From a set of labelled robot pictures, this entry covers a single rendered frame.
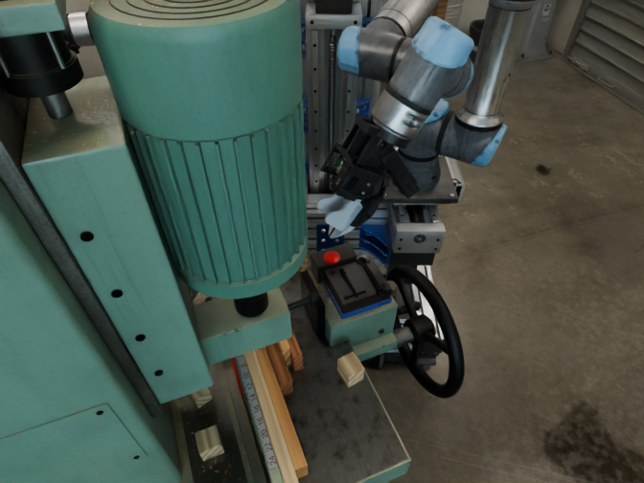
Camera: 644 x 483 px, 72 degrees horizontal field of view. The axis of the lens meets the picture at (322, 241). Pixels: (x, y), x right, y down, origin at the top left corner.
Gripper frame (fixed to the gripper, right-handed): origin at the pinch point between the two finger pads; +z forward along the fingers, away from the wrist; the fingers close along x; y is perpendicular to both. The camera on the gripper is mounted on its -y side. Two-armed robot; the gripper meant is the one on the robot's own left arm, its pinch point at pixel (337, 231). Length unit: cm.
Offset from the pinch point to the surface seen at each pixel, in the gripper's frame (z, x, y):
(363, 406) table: 18.5, 22.4, -6.0
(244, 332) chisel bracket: 12.6, 12.1, 15.6
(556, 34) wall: -81, -255, -320
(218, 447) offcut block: 36.6, 17.2, 11.9
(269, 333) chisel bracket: 13.0, 12.0, 11.2
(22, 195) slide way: -8.8, 16.9, 45.5
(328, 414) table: 21.6, 21.5, -0.8
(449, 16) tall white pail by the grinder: -47, -259, -209
